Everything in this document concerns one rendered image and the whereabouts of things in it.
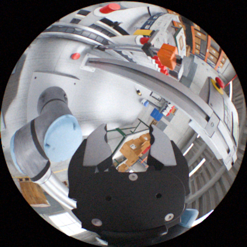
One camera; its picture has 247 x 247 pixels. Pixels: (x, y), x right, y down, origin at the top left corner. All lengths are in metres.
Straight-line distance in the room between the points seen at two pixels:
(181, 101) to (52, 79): 0.38
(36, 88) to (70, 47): 0.21
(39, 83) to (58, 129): 0.23
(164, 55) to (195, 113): 0.12
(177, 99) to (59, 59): 0.42
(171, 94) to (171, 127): 7.56
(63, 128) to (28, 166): 0.15
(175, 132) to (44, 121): 7.82
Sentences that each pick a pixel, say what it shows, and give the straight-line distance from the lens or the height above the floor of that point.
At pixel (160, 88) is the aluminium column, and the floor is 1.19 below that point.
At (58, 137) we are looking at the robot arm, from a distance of 0.17.
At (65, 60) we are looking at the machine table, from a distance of 0.42.
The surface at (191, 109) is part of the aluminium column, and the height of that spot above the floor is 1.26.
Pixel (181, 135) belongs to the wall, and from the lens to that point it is 7.86.
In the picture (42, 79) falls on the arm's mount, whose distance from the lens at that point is 0.35.
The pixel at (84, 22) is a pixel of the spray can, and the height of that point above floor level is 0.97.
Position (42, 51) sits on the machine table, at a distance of 0.42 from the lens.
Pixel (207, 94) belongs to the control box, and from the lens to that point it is 0.22.
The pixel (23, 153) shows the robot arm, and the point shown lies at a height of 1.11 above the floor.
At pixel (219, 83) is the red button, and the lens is 0.28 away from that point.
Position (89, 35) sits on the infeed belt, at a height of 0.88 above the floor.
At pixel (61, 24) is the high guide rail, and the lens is 0.32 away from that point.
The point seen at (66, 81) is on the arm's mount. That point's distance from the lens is 0.37.
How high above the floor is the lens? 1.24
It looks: 24 degrees down
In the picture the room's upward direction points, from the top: 131 degrees clockwise
